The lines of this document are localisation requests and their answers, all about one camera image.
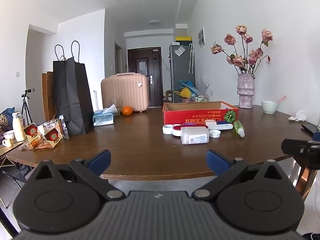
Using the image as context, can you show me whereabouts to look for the green bottle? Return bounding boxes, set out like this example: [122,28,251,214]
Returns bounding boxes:
[233,120,245,138]

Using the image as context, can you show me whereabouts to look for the white tube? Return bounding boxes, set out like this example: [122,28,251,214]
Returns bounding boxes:
[214,121,233,131]

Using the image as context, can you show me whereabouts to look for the small white cap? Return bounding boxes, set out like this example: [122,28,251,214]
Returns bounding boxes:
[209,129,221,139]

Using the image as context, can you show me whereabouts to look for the white plastic pill bottle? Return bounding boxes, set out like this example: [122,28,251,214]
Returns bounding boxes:
[181,126,209,145]

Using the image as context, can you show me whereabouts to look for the large white jar lid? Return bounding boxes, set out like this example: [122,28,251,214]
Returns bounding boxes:
[162,124,174,135]

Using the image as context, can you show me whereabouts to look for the beige plug adapter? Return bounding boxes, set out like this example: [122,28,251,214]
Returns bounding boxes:
[205,120,217,129]

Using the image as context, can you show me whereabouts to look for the purple scalloped lid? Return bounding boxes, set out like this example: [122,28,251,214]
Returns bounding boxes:
[182,122,196,127]

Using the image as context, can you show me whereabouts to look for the black smartphone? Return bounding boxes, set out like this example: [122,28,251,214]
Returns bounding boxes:
[302,123,320,135]

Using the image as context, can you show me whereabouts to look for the crumpled white tissue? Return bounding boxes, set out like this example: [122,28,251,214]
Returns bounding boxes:
[288,111,306,122]

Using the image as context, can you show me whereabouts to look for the pale green bowl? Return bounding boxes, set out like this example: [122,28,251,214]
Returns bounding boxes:
[261,100,278,114]

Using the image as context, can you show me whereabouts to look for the pink spoon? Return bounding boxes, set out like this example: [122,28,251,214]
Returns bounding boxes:
[276,95,287,103]

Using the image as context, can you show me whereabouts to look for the snack packets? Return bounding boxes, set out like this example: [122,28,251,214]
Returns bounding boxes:
[21,115,69,150]

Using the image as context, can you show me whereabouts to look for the wooden side table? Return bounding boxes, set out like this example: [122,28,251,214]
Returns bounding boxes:
[0,139,27,167]

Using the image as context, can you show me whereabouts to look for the white mug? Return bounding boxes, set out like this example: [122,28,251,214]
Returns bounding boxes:
[2,130,15,148]

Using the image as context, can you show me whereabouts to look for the white thermos jug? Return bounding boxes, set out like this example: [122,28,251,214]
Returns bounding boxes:
[12,112,26,142]

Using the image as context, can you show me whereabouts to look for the pink textured vase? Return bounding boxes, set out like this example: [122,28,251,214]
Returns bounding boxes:
[237,74,255,109]

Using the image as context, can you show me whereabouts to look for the brown paper bag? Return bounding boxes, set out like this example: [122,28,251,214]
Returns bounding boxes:
[41,72,56,121]

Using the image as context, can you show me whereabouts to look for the blue tissue pack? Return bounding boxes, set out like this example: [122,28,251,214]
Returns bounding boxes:
[93,104,118,127]

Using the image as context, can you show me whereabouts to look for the dried pink roses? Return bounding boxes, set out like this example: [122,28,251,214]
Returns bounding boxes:
[210,24,273,77]

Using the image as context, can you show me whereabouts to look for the black paper bag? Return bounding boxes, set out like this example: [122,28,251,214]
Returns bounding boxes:
[53,51,93,135]

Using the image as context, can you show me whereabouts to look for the orange fruit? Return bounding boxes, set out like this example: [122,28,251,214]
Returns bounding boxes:
[121,106,133,116]

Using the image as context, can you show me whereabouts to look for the clear drinking glass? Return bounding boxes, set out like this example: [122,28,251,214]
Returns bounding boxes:
[106,98,123,116]

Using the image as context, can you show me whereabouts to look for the red cardboard box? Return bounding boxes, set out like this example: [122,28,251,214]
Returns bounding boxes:
[163,101,239,125]

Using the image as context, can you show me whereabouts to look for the yellow and blue toys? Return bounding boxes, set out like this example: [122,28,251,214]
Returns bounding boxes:
[174,80,198,99]

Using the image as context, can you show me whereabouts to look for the pink suitcase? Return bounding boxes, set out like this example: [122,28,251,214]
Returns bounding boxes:
[101,73,150,112]

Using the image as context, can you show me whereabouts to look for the grey refrigerator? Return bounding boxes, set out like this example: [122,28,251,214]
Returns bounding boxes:
[169,45,195,103]

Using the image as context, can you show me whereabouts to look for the yellow box on fridge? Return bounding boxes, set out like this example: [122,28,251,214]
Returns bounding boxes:
[175,36,192,42]

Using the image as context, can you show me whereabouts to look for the dark brown door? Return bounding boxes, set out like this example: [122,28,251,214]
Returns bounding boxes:
[127,46,164,108]

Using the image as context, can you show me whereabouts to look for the ceiling lamp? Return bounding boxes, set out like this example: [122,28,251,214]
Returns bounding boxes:
[149,20,161,25]

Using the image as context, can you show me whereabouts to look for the camera tripod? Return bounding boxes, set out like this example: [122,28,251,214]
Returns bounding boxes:
[21,88,35,125]

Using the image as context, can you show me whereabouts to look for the wall electrical panel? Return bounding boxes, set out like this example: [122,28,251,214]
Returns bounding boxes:
[197,27,206,48]

